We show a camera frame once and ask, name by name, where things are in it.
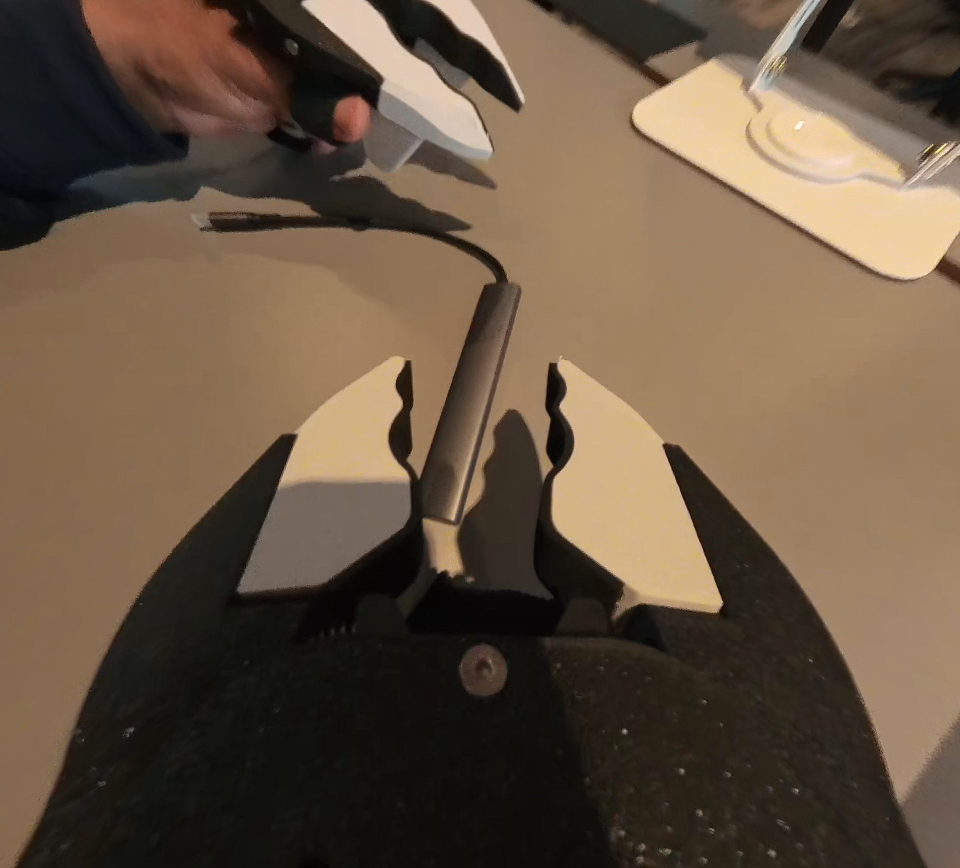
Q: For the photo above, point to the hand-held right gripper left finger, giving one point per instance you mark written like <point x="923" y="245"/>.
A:
<point x="338" y="508"/>

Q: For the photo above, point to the person's left hand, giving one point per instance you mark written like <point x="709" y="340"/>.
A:
<point x="188" y="51"/>

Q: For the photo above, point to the white stand with clear arms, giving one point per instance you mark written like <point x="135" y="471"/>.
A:
<point x="720" y="133"/>

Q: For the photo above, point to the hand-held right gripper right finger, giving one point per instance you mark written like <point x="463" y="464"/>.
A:
<point x="638" y="508"/>

